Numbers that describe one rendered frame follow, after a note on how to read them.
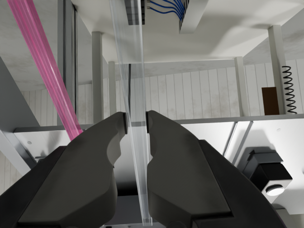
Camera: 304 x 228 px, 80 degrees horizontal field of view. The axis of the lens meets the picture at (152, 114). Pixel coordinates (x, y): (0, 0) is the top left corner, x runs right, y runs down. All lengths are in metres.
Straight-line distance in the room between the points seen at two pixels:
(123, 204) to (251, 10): 0.65
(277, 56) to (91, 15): 0.64
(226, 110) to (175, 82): 0.93
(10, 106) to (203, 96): 2.93
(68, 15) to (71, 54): 0.11
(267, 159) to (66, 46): 0.52
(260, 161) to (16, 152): 0.35
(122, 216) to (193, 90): 2.86
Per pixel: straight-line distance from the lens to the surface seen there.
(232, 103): 3.13
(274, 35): 0.84
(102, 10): 0.63
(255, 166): 0.33
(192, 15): 0.59
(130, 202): 0.35
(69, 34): 0.58
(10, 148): 0.30
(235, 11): 0.70
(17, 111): 0.30
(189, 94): 3.10
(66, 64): 0.55
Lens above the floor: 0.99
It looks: 6 degrees down
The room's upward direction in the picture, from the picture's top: 177 degrees clockwise
